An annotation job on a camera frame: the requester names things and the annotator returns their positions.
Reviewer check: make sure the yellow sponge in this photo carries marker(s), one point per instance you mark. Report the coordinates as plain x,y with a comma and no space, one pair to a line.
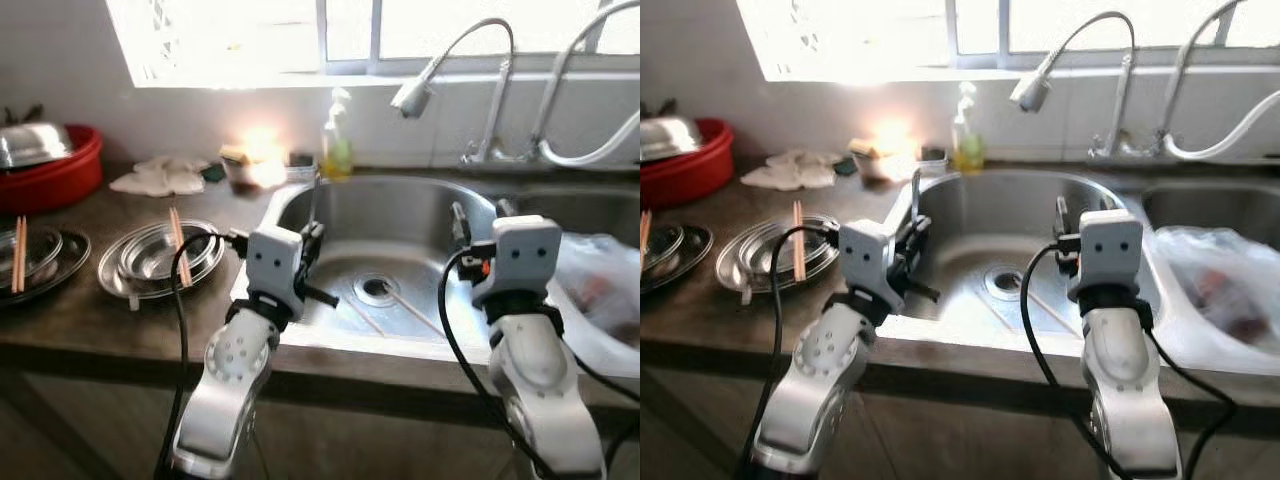
862,147
233,153

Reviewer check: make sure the thin grey stick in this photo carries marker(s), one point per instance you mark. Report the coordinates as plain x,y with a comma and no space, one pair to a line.
917,198
316,200

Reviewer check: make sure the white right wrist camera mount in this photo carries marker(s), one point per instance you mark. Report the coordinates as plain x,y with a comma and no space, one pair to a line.
520,255
1108,250

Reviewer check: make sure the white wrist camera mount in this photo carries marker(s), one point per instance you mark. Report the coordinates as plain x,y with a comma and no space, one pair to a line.
1108,250
520,255
870,258
272,262

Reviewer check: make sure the small glass cup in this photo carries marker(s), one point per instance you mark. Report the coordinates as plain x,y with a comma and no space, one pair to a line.
245,178
878,172

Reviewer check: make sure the small square container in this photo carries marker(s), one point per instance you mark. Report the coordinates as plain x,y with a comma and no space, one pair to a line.
300,162
934,162

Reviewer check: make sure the red plastic basin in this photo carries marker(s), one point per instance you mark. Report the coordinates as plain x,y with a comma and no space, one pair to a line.
55,185
690,180

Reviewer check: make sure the steel double sink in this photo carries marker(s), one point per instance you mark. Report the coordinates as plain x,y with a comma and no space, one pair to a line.
400,220
1000,215

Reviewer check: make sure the chrome gooseneck faucet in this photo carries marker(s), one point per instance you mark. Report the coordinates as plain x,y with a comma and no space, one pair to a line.
538,140
1163,138

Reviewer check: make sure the dark small sponge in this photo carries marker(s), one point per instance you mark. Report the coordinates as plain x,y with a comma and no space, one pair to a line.
845,167
212,173

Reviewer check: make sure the yellow green soap bottle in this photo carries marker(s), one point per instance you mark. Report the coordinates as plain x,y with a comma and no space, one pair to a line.
338,155
968,150

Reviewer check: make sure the white plastic bag with food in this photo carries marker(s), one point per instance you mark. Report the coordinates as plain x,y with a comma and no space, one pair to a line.
1220,290
600,290

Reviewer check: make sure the white crumpled cloth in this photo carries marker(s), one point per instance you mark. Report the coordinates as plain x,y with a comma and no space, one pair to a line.
790,175
160,180

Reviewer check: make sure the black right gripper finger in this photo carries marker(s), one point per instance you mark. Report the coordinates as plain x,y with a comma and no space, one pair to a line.
1108,204
506,209
462,226
1063,218

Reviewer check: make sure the chrome faucet with spray head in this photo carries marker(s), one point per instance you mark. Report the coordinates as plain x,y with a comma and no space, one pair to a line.
410,98
1028,92

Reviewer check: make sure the steel shallow dish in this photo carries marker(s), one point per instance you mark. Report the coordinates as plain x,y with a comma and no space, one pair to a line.
668,250
765,248
45,255
145,255

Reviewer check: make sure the grey framed window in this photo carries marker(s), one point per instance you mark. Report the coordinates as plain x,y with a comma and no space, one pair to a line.
1020,62
400,66

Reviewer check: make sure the wide steel plate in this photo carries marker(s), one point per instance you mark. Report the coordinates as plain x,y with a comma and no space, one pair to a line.
700,265
75,270
726,262
108,270

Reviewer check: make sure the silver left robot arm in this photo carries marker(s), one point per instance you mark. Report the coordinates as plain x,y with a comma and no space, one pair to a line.
815,390
225,400

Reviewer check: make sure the pale chopstick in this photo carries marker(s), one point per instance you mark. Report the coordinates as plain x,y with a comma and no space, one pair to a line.
1045,305
415,312
360,318

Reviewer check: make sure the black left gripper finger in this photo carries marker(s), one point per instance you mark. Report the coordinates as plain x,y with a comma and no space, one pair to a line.
320,296
918,232
315,234
922,293

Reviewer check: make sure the steel dome lid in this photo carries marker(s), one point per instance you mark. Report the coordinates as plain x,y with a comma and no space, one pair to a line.
665,140
30,145

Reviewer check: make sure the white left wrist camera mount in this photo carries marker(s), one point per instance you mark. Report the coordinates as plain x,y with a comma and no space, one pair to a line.
272,262
870,258

